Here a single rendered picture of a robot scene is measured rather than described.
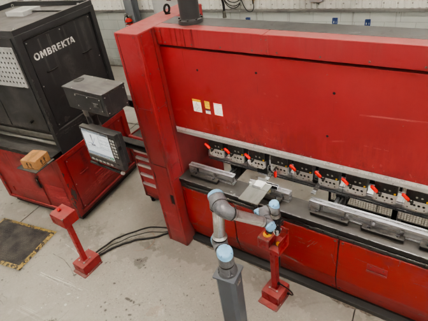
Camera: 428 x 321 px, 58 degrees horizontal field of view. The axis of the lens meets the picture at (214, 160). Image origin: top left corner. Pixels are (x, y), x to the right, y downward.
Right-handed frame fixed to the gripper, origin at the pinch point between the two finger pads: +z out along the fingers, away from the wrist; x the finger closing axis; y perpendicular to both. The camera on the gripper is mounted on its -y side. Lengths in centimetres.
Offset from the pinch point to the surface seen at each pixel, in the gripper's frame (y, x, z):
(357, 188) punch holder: 41, -46, -36
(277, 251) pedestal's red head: -5.3, -3.1, 12.9
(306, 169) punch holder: 38, -7, -42
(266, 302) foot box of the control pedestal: -16, 8, 82
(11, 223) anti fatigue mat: -102, 331, 74
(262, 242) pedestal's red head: -5.9, 10.5, 9.8
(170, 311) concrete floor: -73, 76, 78
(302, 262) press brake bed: 20, -10, 52
